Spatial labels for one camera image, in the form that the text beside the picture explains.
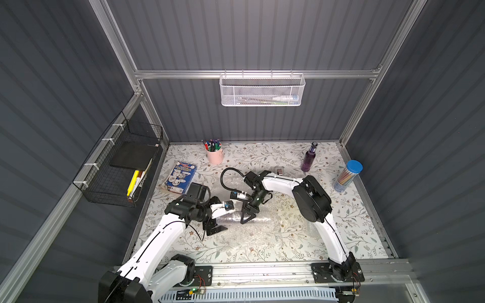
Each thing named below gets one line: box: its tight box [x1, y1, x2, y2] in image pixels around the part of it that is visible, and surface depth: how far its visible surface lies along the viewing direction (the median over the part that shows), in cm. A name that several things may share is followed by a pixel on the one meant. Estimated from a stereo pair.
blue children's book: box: [166, 160, 198, 195], surface depth 104 cm
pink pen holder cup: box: [205, 143, 225, 166], surface depth 109 cm
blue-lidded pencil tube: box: [332, 159, 364, 193], surface depth 87 cm
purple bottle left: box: [300, 141, 318, 173], surface depth 101 cm
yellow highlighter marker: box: [126, 169, 140, 197], surface depth 72 cm
